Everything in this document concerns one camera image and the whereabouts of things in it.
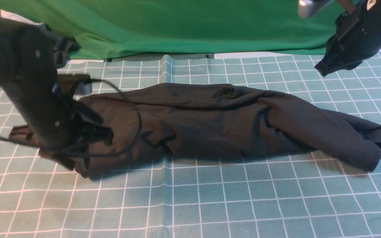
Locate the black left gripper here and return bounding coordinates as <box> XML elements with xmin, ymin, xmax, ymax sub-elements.
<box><xmin>4</xmin><ymin>83</ymin><xmax>114</xmax><ymax>171</ymax></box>

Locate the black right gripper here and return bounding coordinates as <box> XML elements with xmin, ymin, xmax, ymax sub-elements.
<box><xmin>315</xmin><ymin>0</ymin><xmax>381</xmax><ymax>77</ymax></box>

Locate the dark gray long-sleeved shirt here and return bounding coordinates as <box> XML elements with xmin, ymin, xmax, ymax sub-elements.
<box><xmin>76</xmin><ymin>83</ymin><xmax>381</xmax><ymax>178</ymax></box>

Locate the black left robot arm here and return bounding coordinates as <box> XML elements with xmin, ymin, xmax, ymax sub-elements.
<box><xmin>0</xmin><ymin>18</ymin><xmax>113</xmax><ymax>172</ymax></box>

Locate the green checkered tablecloth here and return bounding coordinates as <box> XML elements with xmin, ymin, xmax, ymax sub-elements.
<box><xmin>0</xmin><ymin>52</ymin><xmax>381</xmax><ymax>238</ymax></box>

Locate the crumpled dark gray garment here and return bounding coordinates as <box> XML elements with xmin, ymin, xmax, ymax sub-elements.
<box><xmin>0</xmin><ymin>17</ymin><xmax>81</xmax><ymax>69</ymax></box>

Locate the green backdrop cloth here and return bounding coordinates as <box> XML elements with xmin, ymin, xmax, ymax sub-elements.
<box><xmin>0</xmin><ymin>0</ymin><xmax>343</xmax><ymax>60</ymax></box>

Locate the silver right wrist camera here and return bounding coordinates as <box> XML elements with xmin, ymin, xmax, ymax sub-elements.
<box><xmin>298</xmin><ymin>0</ymin><xmax>360</xmax><ymax>19</ymax></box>

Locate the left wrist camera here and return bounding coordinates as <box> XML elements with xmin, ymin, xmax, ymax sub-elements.
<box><xmin>57</xmin><ymin>74</ymin><xmax>93</xmax><ymax>96</ymax></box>

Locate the black left camera cable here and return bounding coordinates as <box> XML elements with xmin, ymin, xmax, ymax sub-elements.
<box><xmin>0</xmin><ymin>79</ymin><xmax>143</xmax><ymax>158</ymax></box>

